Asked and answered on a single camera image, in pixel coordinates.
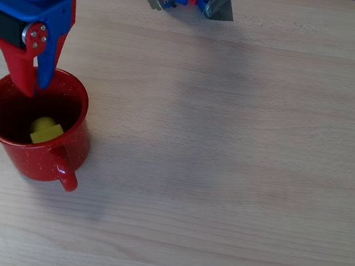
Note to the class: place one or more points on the blue gripper, black servo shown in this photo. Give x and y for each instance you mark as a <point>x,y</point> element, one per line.
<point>33,8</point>

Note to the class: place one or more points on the yellow-green toy block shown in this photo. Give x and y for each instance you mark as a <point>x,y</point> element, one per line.
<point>45,132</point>

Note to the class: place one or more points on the red enamel mug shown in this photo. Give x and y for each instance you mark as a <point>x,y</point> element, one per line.
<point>44,160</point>

